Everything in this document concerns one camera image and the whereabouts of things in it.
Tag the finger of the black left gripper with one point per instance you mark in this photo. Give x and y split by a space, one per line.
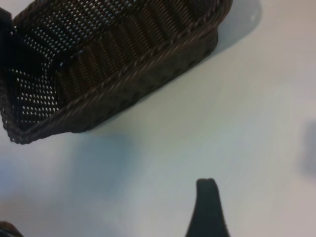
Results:
5 22

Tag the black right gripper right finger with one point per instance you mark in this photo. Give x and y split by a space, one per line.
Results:
208 212

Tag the dark brown woven basket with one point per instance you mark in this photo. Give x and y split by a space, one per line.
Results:
138 61

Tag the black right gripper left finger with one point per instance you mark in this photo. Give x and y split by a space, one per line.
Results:
6 230

